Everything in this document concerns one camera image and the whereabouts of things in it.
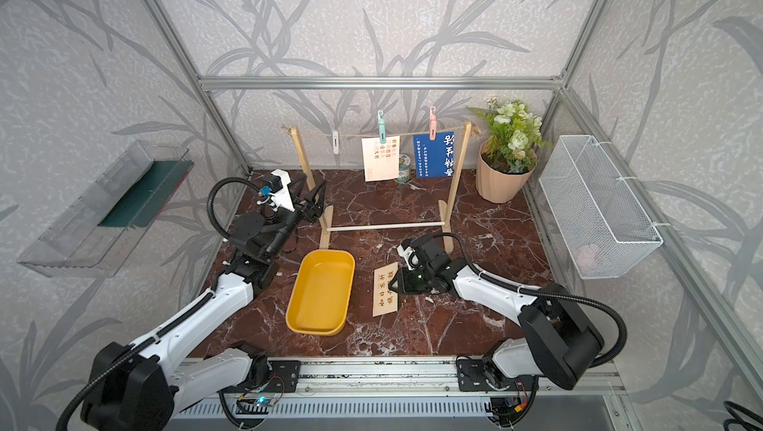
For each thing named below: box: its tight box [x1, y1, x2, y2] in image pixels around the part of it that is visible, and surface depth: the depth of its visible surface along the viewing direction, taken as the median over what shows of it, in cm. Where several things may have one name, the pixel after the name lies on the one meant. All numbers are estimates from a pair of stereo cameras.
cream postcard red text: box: [361, 136, 400, 182], surface depth 75 cm
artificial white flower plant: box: [465, 96, 553, 174], surface depth 98 cm
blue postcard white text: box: [412, 131, 455, 179], surface depth 75 cm
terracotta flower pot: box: [475, 139, 538, 204], surface depth 103 cm
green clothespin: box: [377, 109, 387, 145], surface depth 69 cm
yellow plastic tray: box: [285, 249, 357, 337], surface depth 87 cm
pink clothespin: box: [429, 105, 439, 142], surface depth 70 cm
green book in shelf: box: [97, 160, 195, 229], surface depth 71 cm
